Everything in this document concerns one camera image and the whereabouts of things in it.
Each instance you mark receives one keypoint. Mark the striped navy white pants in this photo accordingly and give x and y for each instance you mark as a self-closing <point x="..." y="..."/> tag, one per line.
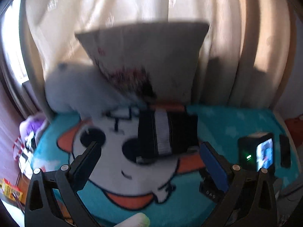
<point x="163" y="133"/>

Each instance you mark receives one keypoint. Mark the black object at bed edge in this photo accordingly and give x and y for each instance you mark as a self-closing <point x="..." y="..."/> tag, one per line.
<point x="285" y="151"/>

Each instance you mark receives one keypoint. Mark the white plain pillow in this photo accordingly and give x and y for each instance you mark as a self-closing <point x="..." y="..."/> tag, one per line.
<point x="81" y="88"/>

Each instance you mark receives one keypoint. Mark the cream floral pillow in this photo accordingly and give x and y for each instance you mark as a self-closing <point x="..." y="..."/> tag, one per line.
<point x="155" y="61"/>

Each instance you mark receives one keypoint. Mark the beige curtain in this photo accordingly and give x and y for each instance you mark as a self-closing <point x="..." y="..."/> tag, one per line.
<point x="245" y="60"/>

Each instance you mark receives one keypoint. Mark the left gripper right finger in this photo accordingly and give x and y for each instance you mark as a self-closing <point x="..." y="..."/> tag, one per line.
<point x="230" y="179"/>

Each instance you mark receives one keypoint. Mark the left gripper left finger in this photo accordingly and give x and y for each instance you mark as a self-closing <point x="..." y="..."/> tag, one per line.
<point x="41" y="205"/>

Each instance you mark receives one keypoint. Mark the turquoise star cartoon blanket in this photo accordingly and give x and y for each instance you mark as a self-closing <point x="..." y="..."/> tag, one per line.
<point x="166" y="191"/>

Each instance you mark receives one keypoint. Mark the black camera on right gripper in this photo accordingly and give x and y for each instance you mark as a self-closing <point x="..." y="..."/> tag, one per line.
<point x="256" y="151"/>

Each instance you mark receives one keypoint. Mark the yellow box on floor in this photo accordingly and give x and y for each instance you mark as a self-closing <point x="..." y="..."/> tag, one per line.
<point x="10" y="191"/>

